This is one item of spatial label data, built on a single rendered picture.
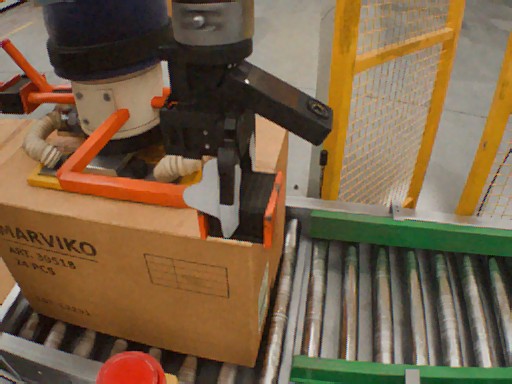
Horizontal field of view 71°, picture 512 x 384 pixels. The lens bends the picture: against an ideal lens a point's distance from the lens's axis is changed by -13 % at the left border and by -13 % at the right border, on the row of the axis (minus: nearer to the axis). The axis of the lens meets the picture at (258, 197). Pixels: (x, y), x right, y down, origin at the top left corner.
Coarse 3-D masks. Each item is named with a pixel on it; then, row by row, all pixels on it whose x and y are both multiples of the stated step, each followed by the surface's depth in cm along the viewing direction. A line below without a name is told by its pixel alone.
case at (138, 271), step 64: (256, 128) 89; (0, 192) 72; (64, 192) 72; (64, 256) 76; (128, 256) 71; (192, 256) 67; (256, 256) 68; (64, 320) 95; (128, 320) 86; (192, 320) 80; (256, 320) 80
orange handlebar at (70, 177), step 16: (32, 96) 74; (48, 96) 73; (64, 96) 73; (160, 96) 70; (128, 112) 67; (112, 128) 63; (96, 144) 59; (80, 160) 55; (64, 176) 52; (80, 176) 52; (96, 176) 52; (80, 192) 52; (96, 192) 52; (112, 192) 51; (128, 192) 50; (144, 192) 50; (160, 192) 49; (176, 192) 49; (192, 208) 50
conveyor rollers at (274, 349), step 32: (288, 224) 125; (288, 256) 114; (320, 256) 114; (352, 256) 114; (384, 256) 114; (416, 256) 114; (288, 288) 106; (320, 288) 105; (352, 288) 105; (384, 288) 105; (416, 288) 104; (448, 288) 104; (32, 320) 95; (320, 320) 98; (352, 320) 97; (384, 320) 97; (416, 320) 96; (448, 320) 96; (480, 320) 95; (160, 352) 91; (320, 352) 92; (352, 352) 90; (384, 352) 90; (416, 352) 90; (448, 352) 89; (480, 352) 88
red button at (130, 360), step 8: (128, 352) 39; (136, 352) 39; (112, 360) 37; (120, 360) 37; (128, 360) 37; (136, 360) 37; (144, 360) 37; (152, 360) 38; (104, 368) 36; (112, 368) 37; (120, 368) 37; (128, 368) 37; (136, 368) 37; (144, 368) 37; (152, 368) 37; (160, 368) 37; (104, 376) 36; (112, 376) 36; (120, 376) 36; (128, 376) 36; (136, 376) 36; (144, 376) 36; (152, 376) 36; (160, 376) 37
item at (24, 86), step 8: (8, 80) 76; (16, 80) 79; (24, 80) 79; (0, 88) 74; (8, 88) 76; (16, 88) 76; (24, 88) 73; (32, 88) 75; (0, 96) 73; (8, 96) 73; (16, 96) 72; (24, 96) 73; (0, 104) 75; (8, 104) 75; (16, 104) 74; (24, 104) 74; (32, 104) 76; (40, 104) 79; (8, 112) 75; (16, 112) 75; (24, 112) 75
